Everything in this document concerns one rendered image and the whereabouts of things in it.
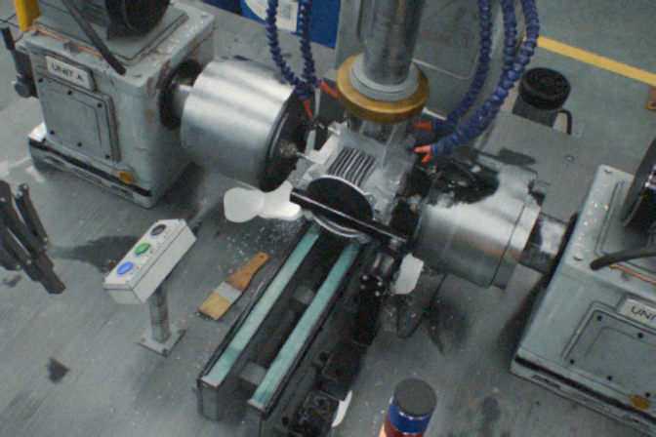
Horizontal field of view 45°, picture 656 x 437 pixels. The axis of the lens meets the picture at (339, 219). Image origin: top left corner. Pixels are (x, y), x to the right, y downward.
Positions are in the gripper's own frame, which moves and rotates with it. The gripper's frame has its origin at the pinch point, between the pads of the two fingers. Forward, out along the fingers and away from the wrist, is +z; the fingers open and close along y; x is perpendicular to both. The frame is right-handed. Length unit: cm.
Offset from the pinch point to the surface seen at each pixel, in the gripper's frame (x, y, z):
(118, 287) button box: -0.5, 8.5, 11.0
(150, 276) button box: -3.4, 13.0, 12.7
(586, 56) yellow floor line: 12, 289, 129
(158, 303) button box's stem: 4.3, 15.8, 22.4
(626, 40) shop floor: -1, 314, 138
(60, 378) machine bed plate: 22.3, 0.1, 27.5
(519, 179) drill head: -51, 59, 31
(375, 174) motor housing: -25, 55, 24
